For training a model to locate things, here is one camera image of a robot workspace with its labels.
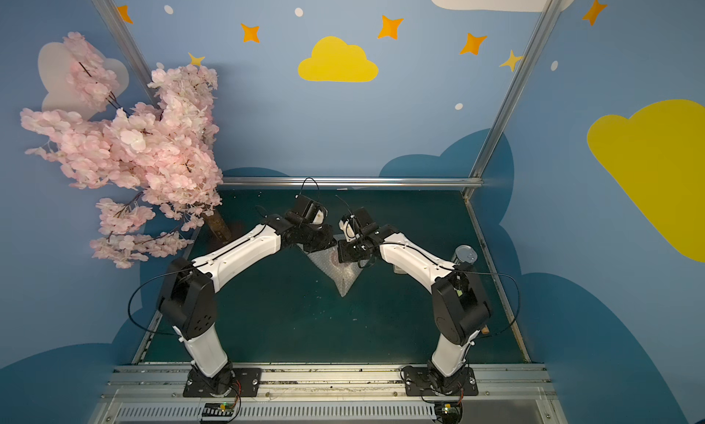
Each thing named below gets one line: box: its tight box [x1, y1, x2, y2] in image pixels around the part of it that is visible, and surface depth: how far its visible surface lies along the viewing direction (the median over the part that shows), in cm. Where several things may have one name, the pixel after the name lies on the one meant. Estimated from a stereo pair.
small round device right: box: [441, 402, 463, 424], surface depth 74 cm
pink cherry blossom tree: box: [20, 32, 224, 268], surface depth 62 cm
